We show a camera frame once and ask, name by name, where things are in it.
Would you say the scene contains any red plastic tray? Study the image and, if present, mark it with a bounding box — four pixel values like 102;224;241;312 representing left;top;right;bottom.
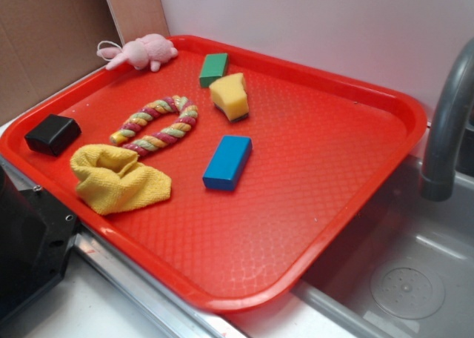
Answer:
1;36;427;313

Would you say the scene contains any blue wooden block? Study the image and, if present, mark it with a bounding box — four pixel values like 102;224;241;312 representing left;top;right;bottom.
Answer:
202;135;253;191

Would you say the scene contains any green wooden block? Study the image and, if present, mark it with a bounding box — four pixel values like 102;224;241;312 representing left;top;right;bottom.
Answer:
199;53;229;88

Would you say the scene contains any pink plush bunny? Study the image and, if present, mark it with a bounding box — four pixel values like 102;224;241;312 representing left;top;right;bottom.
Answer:
96;33;178;72

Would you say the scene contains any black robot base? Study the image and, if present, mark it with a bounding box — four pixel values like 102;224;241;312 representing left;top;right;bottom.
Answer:
1;170;79;323

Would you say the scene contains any grey sink basin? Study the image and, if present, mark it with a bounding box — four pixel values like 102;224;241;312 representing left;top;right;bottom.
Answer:
294;157;473;337

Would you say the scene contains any black box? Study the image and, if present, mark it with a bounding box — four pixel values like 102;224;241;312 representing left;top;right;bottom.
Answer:
24;114;81;156

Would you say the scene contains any yellow microfibre cloth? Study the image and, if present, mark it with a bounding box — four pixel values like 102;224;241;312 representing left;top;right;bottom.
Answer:
70;145;172;216

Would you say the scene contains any grey faucet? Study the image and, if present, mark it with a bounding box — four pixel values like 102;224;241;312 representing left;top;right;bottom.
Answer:
419;40;473;202

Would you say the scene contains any yellow sponge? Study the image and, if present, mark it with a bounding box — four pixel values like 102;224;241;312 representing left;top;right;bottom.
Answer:
209;73;250;122

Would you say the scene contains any multicolour twisted rope toy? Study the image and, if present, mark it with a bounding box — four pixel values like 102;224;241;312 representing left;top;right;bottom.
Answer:
109;96;198;157

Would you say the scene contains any brown cardboard panel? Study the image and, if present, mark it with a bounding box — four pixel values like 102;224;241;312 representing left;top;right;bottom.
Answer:
1;0;119;124

